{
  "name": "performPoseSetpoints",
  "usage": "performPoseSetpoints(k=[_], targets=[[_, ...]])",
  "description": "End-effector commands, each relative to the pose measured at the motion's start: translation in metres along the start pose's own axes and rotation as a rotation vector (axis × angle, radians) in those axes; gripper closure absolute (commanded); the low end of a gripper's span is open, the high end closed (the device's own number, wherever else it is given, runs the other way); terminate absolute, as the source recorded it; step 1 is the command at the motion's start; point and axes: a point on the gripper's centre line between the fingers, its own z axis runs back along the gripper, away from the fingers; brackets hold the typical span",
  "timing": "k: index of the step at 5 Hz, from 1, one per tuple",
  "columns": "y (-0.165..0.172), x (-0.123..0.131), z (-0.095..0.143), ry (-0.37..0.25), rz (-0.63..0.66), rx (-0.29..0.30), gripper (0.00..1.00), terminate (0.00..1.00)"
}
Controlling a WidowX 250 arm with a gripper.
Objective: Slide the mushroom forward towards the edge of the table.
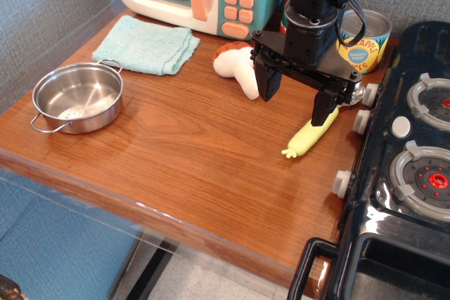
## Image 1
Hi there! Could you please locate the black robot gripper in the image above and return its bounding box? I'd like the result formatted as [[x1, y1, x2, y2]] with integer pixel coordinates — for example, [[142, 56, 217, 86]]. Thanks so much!
[[251, 2, 361, 126]]

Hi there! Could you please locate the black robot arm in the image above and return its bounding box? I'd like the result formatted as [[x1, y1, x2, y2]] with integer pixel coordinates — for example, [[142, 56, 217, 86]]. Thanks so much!
[[251, 0, 366, 126]]

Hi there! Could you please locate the black toy stove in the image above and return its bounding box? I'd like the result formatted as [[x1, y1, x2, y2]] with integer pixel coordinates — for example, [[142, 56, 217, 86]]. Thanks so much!
[[288, 21, 449, 299]]

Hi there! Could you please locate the light blue folded cloth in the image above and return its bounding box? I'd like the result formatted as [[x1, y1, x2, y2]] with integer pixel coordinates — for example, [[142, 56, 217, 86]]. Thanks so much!
[[92, 15, 200, 76]]

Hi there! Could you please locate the white plush mushroom toy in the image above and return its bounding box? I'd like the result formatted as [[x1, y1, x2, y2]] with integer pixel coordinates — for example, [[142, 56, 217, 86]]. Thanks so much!
[[212, 41, 259, 100]]

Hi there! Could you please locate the small steel pot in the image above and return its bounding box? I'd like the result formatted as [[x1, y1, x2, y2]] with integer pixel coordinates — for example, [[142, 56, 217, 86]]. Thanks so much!
[[30, 59, 124, 134]]

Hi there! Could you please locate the tomato sauce toy can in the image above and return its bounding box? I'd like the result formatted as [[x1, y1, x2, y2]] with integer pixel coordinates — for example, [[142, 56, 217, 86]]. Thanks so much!
[[279, 0, 293, 34]]

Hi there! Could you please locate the pineapple slices toy can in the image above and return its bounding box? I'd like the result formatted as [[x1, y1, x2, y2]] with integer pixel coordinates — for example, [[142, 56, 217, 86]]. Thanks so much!
[[335, 9, 392, 74]]

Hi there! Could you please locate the spoon with yellow-green handle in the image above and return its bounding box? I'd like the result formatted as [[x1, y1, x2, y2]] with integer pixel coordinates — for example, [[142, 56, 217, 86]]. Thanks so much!
[[281, 82, 365, 159]]

